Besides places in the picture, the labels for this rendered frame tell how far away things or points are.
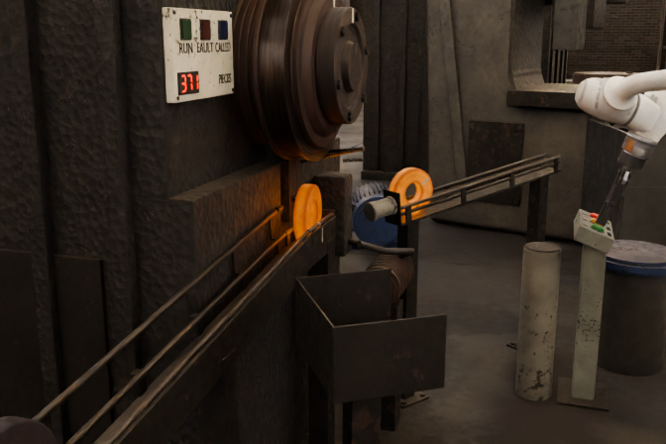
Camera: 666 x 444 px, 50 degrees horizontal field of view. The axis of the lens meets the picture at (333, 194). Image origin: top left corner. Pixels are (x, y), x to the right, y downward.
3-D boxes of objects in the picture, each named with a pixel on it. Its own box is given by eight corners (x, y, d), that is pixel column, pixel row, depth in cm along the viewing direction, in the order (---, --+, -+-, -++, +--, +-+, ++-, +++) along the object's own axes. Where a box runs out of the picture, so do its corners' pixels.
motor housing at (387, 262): (356, 430, 220) (357, 265, 208) (374, 397, 240) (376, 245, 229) (396, 438, 216) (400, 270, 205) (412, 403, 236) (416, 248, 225)
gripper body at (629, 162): (621, 147, 219) (608, 174, 222) (622, 151, 212) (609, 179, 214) (645, 157, 218) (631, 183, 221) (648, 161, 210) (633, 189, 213)
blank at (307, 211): (291, 192, 177) (304, 193, 176) (309, 176, 191) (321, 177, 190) (292, 251, 181) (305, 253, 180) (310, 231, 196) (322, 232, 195)
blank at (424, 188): (402, 224, 229) (408, 227, 227) (380, 189, 222) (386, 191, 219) (433, 192, 234) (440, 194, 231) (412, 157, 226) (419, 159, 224)
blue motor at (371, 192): (350, 256, 395) (351, 195, 387) (345, 229, 450) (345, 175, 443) (405, 256, 396) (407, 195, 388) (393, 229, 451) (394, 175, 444)
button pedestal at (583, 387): (556, 407, 234) (570, 225, 220) (558, 376, 256) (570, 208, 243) (609, 415, 229) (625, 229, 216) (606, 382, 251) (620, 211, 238)
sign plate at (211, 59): (166, 102, 139) (162, 7, 135) (226, 93, 163) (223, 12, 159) (176, 103, 138) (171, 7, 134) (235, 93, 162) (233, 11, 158)
